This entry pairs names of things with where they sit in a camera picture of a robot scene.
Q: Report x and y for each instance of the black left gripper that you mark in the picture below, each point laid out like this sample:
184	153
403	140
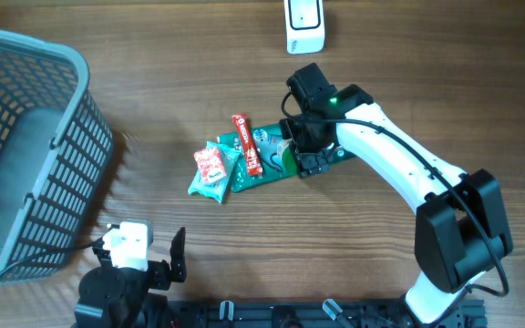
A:
162	276

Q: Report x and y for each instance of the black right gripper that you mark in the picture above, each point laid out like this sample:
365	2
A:
308	161

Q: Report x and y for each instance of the green lid clear jar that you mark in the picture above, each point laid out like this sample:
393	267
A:
287	162

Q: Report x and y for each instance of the green 3M gloves packet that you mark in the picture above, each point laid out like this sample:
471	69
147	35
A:
266	139

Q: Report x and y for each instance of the red Nescafe coffee stick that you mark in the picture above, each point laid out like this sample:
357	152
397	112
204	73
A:
253	164

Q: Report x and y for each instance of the white teal wipes packet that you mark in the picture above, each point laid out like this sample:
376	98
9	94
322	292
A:
216	191

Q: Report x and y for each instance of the orange red tissue packet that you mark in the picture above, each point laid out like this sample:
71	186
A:
210	165

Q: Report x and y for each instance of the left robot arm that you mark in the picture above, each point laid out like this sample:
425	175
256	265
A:
110	296

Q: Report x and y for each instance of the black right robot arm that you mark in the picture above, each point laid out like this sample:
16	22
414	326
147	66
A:
462	229

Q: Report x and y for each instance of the white barcode scanner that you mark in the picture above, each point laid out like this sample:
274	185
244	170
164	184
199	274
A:
305	26

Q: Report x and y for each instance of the grey black plastic basket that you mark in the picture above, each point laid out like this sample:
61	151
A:
54	149

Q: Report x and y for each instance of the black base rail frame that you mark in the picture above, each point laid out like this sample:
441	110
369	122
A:
387	313

